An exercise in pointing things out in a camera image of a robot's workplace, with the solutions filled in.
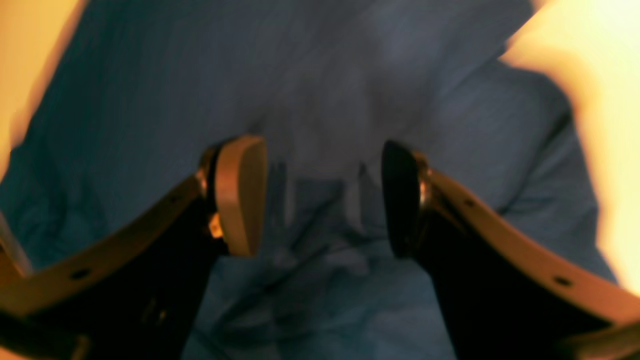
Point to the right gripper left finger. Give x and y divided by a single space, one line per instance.
135 294

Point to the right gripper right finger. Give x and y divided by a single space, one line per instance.
502 295

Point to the dark blue t-shirt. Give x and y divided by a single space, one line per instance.
147 85

